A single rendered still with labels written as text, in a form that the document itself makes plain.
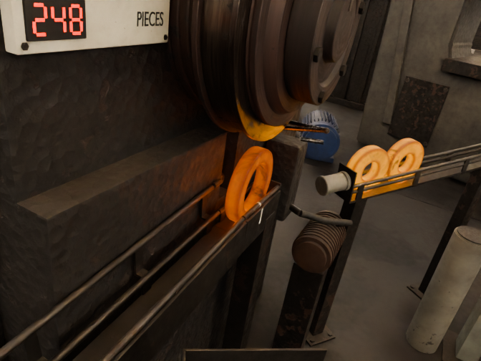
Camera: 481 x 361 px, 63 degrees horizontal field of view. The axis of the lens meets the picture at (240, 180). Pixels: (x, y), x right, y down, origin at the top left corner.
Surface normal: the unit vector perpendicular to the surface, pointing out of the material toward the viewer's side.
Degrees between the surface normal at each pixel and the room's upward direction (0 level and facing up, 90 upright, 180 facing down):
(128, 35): 90
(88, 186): 0
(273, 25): 91
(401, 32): 90
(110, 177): 0
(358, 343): 0
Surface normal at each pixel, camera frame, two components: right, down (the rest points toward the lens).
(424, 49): -0.66, 0.26
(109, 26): 0.87, 0.32
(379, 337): 0.14, -0.88
